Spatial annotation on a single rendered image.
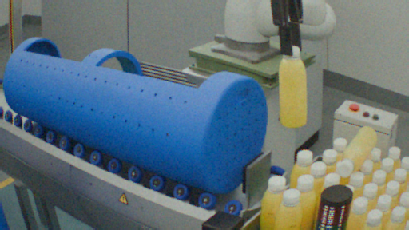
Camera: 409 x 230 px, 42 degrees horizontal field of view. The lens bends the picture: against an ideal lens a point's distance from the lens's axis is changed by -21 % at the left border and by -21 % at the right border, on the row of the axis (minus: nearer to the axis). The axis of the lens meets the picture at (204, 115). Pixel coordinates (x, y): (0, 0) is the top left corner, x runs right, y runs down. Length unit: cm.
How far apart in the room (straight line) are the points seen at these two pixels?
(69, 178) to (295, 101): 78
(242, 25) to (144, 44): 176
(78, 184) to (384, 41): 291
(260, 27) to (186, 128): 73
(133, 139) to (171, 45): 213
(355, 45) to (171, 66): 143
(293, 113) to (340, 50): 308
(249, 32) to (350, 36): 237
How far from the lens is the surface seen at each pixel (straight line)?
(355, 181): 138
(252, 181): 151
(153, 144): 149
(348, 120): 164
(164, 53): 369
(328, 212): 98
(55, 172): 191
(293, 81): 138
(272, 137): 217
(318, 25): 209
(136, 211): 168
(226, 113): 146
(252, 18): 207
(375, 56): 434
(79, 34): 425
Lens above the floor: 179
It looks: 25 degrees down
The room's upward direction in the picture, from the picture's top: 2 degrees counter-clockwise
